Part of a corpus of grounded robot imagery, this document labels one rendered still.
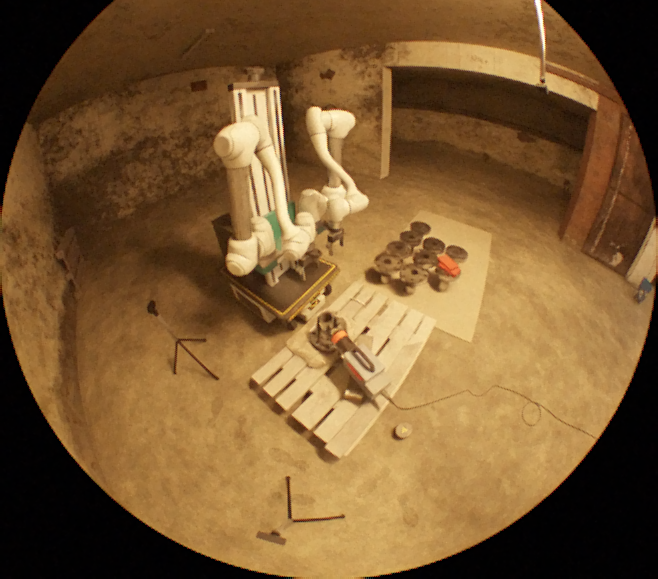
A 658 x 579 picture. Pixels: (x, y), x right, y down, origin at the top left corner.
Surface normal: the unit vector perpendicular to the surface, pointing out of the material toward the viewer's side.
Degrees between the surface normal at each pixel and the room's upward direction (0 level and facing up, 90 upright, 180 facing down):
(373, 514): 0
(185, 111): 90
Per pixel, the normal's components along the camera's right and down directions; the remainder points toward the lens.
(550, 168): -0.64, 0.47
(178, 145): 0.77, 0.35
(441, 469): -0.04, -0.81
